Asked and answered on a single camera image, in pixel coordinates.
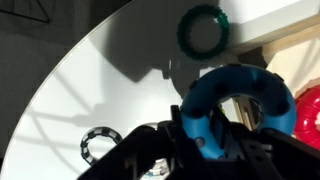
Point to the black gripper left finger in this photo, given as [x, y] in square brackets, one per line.
[176, 143]

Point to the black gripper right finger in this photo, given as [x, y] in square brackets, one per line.
[240, 146]

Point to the light wooden slatted box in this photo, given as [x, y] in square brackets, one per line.
[293, 36]

